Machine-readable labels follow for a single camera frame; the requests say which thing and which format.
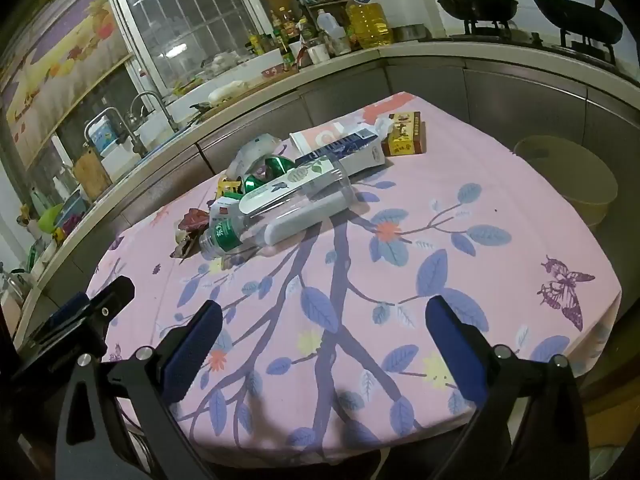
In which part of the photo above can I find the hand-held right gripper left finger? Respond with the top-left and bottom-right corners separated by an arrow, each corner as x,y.
55,299 -> 224,480

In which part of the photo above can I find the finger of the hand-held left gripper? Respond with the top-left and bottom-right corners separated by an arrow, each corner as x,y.
17,276 -> 137,363

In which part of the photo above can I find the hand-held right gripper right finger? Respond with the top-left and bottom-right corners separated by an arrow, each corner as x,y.
424,295 -> 588,480

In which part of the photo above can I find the red snack wrapper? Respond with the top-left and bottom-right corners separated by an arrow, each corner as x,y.
171,209 -> 213,260

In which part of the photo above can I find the clear plastic bottle green label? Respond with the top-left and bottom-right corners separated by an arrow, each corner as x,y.
199,208 -> 273,261

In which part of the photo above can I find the white red wrapper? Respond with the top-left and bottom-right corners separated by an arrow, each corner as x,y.
207,197 -> 242,228

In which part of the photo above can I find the yellow snack wrapper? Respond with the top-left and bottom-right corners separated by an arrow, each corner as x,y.
216,176 -> 244,198

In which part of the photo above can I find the paper cup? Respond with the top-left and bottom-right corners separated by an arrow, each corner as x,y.
262,194 -> 353,247

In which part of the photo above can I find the crushed green can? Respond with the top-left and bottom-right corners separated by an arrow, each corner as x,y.
264,156 -> 296,181
241,174 -> 271,196

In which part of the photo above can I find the beige trash bin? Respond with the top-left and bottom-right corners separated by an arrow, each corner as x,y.
512,135 -> 618,231

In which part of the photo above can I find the white plastic bag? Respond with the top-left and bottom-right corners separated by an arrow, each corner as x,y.
227,133 -> 287,177

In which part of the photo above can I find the blue white carton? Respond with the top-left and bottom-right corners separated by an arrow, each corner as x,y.
289,127 -> 387,179

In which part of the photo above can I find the yellow red box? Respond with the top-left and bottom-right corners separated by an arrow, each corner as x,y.
381,111 -> 427,157

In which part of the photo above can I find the metal kettle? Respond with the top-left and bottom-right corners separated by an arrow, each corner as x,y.
0,267 -> 33,311

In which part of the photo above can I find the green plastic item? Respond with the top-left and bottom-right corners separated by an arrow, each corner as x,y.
37,202 -> 66,233

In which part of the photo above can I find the wooden cutting board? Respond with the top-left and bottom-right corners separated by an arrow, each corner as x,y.
74,144 -> 112,200

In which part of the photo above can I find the blue white packet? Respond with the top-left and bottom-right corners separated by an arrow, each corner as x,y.
92,115 -> 121,153

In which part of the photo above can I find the square metal faucet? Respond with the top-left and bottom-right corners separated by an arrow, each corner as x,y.
84,107 -> 146,158

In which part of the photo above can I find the pink floral tablecloth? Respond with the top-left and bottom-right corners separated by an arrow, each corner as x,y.
85,91 -> 623,466

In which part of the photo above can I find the curved metal faucet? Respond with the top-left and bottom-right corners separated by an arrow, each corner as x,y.
130,91 -> 178,133

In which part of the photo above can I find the white food lump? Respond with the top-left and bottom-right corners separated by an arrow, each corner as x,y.
207,80 -> 251,103

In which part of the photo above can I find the kitchen counter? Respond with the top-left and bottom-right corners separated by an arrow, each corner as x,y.
15,40 -> 640,341

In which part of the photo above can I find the barred window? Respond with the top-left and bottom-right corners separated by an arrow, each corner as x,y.
100,0 -> 273,96

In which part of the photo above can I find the row of sauce bottles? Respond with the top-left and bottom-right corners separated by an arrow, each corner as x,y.
247,7 -> 311,73

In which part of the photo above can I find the steel bowl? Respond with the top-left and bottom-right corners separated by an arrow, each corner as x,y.
392,24 -> 426,43

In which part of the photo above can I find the gas stove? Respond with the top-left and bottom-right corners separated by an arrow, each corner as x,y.
450,17 -> 618,63

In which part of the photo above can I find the yellow cooking oil bottle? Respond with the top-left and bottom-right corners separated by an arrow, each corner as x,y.
346,0 -> 393,50

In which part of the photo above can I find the white plastic jug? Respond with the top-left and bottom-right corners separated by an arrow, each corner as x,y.
316,10 -> 348,41

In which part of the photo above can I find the black wok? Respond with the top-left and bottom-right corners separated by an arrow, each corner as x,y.
521,0 -> 623,46

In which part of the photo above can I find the fruit print wall poster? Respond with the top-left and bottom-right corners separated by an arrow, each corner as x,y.
0,0 -> 136,171

